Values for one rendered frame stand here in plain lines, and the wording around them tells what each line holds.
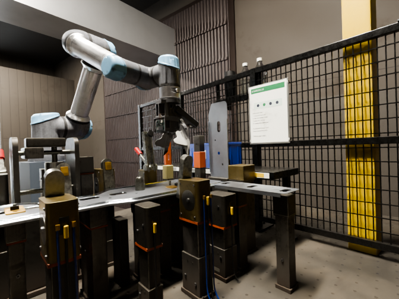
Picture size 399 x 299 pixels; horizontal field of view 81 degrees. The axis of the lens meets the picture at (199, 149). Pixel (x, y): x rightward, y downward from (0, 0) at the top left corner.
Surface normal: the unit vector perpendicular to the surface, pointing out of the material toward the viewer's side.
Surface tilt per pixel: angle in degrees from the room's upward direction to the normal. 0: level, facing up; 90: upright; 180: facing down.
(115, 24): 90
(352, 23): 90
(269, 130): 90
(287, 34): 90
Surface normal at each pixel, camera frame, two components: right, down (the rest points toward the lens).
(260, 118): -0.73, 0.04
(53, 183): 0.67, 0.19
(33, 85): 0.78, -0.02
